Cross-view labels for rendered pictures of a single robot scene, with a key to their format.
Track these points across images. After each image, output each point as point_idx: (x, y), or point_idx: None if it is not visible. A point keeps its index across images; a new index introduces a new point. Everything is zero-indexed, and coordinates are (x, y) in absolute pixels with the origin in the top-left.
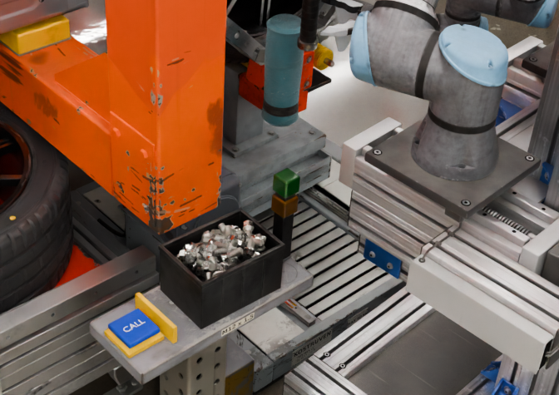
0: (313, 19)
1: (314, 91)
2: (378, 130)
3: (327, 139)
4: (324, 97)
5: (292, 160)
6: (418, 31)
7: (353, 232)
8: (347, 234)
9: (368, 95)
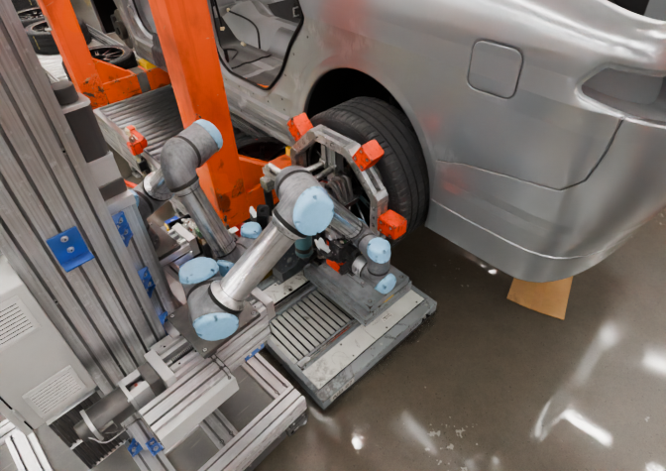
0: (266, 204)
1: (479, 331)
2: (184, 233)
3: (405, 327)
4: (474, 336)
5: (352, 297)
6: (140, 186)
7: (324, 341)
8: (324, 339)
9: (488, 362)
